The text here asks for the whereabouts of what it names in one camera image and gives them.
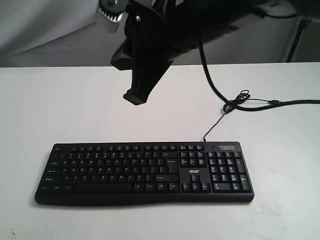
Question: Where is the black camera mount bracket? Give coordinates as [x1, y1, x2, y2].
[95, 0, 128, 34]

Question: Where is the black keyboard usb cable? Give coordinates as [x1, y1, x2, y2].
[202, 90, 280, 143]

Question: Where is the grey backdrop cloth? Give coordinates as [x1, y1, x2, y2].
[0, 0, 320, 68]

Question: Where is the black tripod stand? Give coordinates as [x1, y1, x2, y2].
[285, 18, 310, 63]

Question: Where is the black acer keyboard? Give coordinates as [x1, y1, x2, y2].
[35, 141, 255, 206]

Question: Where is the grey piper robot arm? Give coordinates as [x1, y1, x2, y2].
[111, 0, 320, 105]

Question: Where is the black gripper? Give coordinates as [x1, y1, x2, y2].
[110, 0, 200, 106]

